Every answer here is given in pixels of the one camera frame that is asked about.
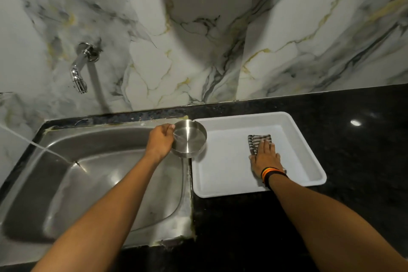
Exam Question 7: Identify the person's right hand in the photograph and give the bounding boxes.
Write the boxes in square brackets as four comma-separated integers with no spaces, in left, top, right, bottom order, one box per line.
[249,140,284,179]

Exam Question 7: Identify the stainless steel sink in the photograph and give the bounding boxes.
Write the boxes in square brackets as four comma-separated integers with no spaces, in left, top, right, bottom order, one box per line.
[0,119,196,266]

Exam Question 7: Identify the person's right forearm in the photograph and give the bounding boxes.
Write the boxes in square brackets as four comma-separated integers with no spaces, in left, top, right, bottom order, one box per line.
[269,174,408,272]

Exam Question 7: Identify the white plastic tray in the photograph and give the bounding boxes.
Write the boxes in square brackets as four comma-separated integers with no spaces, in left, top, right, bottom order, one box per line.
[191,111,327,198]

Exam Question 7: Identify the striped grey cloth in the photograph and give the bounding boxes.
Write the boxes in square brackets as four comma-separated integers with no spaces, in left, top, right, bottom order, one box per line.
[248,134,272,156]

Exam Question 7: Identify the round steel bowl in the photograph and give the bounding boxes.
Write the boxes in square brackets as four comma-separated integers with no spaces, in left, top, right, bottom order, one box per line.
[171,119,208,159]

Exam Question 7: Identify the person's left hand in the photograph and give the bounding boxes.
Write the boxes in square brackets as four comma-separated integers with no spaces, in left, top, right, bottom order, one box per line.
[145,123,176,164]

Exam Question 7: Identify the person's left forearm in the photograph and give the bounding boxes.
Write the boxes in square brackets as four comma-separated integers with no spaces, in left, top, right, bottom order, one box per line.
[31,153,160,272]

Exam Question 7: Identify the multicoloured thread wristband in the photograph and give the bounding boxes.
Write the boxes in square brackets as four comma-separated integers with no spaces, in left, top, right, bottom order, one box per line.
[261,167,289,190]

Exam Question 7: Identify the chrome wall tap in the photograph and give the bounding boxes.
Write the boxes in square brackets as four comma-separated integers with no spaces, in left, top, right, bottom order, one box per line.
[70,42,100,94]

